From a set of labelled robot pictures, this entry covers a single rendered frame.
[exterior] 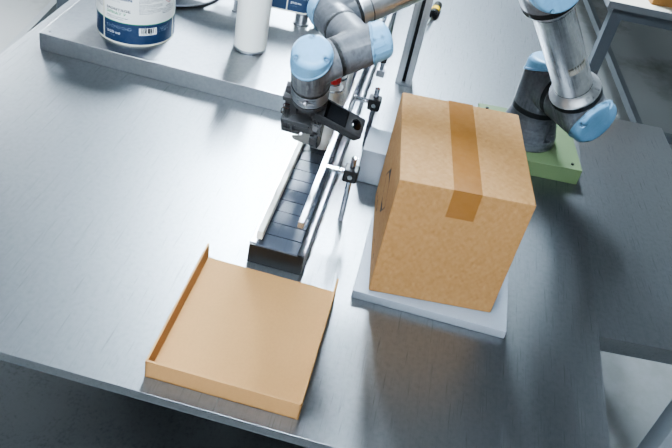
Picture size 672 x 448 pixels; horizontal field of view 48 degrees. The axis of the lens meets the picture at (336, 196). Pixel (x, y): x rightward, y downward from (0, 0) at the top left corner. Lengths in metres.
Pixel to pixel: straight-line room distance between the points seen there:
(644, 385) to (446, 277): 1.48
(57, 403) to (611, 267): 1.35
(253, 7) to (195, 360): 1.01
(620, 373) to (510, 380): 1.39
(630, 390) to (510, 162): 1.48
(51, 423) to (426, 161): 1.14
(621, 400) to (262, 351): 1.62
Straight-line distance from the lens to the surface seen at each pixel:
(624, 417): 2.68
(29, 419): 2.02
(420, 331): 1.45
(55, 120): 1.86
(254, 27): 2.03
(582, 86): 1.76
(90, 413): 2.02
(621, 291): 1.73
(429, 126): 1.45
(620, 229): 1.90
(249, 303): 1.42
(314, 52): 1.35
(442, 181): 1.31
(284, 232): 1.50
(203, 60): 2.02
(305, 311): 1.42
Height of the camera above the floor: 1.86
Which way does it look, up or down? 38 degrees down
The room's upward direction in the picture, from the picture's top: 12 degrees clockwise
